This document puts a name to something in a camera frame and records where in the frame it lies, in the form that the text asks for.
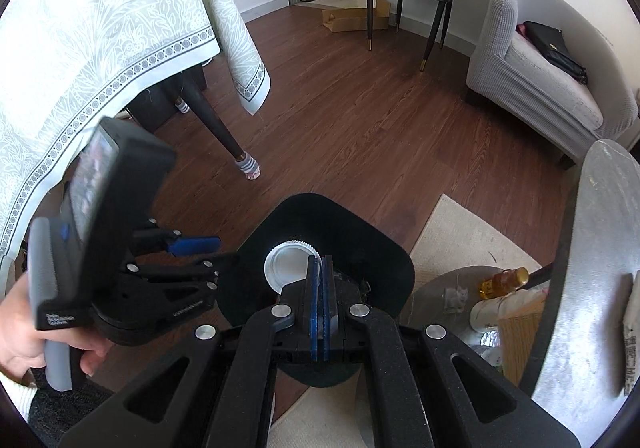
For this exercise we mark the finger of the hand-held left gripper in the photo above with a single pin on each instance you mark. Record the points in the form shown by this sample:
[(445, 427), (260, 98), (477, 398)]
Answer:
[(197, 244), (225, 260)]

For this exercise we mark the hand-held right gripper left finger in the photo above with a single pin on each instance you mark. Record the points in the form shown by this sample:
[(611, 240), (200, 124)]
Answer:
[(312, 298)]

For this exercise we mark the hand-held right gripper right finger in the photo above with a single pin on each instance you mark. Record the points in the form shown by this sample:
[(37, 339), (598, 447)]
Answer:
[(327, 308)]

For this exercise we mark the white round plastic lid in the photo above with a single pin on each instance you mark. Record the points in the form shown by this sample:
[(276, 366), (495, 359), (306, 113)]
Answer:
[(285, 268)]

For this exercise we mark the black trash bin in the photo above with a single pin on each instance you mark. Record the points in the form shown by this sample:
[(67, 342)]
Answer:
[(350, 238)]

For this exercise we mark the person's left forearm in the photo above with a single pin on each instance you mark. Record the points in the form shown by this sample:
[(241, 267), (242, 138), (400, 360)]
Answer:
[(20, 398)]

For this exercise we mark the person's left hand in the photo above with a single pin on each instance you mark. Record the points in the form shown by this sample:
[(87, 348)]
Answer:
[(17, 333)]

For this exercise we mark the black box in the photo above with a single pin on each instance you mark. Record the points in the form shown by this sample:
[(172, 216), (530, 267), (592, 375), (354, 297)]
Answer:
[(155, 113)]

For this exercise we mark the striped table leg sock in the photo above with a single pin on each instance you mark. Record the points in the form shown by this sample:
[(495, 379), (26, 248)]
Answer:
[(182, 106), (248, 167)]

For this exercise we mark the dark table leg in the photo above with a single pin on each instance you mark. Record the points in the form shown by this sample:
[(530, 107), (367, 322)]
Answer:
[(210, 118)]

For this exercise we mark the pale green patterned tablecloth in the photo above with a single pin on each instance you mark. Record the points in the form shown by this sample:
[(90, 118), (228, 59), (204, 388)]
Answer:
[(100, 28)]

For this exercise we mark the amber honey bottle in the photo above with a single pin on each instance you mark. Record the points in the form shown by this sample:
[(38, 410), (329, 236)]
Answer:
[(500, 283)]

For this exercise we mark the person's grey trouser leg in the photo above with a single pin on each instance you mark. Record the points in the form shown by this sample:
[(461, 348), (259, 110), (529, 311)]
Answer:
[(65, 408)]

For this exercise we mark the round grey marble table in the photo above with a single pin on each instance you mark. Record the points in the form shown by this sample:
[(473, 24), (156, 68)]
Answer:
[(595, 278)]

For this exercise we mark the brown cardboard box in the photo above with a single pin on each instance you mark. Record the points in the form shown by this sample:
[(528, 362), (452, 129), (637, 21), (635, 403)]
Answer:
[(350, 18)]

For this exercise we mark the white tissue box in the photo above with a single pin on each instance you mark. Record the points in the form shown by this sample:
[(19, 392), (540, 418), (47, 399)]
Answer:
[(631, 338)]

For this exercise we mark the grey armchair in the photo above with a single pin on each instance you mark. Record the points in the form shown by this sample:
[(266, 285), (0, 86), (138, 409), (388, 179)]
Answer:
[(500, 53)]

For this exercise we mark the pink cloth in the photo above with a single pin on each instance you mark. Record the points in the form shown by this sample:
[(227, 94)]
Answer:
[(521, 30)]

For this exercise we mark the black handbag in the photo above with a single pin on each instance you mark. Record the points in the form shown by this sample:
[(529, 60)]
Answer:
[(545, 41)]

